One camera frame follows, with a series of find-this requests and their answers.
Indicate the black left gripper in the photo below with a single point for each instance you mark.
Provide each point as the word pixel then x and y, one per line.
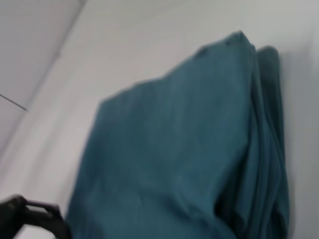
pixel 11 216

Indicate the teal printed t-shirt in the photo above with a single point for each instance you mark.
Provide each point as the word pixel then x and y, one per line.
pixel 174 149

